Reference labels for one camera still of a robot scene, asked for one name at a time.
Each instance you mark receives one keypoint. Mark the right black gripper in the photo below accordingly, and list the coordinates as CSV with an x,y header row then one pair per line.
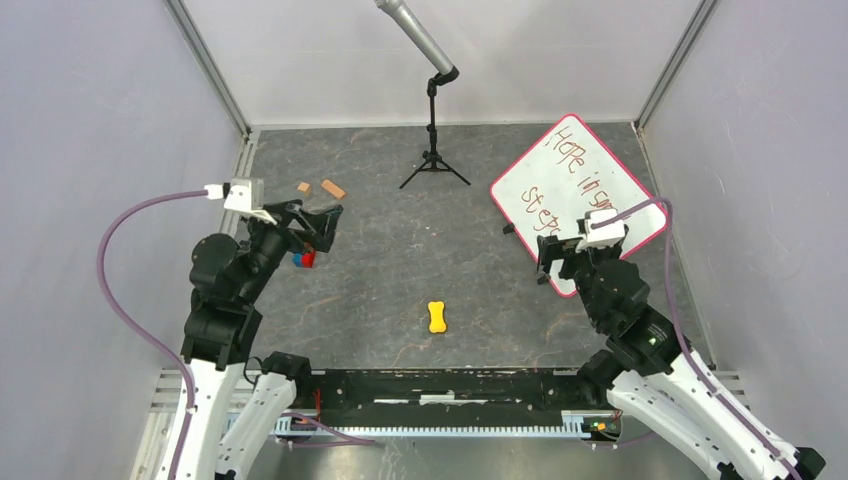
x,y
550,247

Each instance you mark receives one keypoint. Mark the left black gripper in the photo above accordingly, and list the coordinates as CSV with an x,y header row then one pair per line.
x,y
324,224

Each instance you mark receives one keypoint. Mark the pink framed whiteboard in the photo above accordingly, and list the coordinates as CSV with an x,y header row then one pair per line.
x,y
568,172

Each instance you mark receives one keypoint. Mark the yellow bone shaped eraser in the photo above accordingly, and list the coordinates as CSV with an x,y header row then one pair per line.
x,y
437,323

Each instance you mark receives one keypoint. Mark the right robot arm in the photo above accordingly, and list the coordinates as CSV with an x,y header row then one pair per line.
x,y
651,374

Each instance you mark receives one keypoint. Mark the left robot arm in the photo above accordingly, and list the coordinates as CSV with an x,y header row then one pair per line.
x,y
228,276

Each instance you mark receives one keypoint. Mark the long wooden block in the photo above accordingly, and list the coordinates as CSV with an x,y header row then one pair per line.
x,y
333,189

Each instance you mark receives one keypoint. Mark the red blue block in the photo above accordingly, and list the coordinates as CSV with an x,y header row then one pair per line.
x,y
304,260

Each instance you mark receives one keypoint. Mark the black tripod stand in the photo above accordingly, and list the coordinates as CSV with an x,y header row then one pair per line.
x,y
432,160

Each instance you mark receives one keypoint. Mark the silver microphone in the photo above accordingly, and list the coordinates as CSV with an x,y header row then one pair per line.
x,y
408,22

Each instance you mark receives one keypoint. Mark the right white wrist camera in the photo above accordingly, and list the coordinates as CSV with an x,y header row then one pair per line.
x,y
597,228

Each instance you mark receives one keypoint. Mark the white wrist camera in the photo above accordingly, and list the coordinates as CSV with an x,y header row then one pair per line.
x,y
242,195
597,228

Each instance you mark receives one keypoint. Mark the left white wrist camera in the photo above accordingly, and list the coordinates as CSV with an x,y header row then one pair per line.
x,y
242,195

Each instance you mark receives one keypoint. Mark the grey slotted cable duct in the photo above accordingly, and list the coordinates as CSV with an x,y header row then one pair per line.
x,y
569,427

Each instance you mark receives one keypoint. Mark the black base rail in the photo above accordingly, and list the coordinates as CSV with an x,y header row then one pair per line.
x,y
464,397

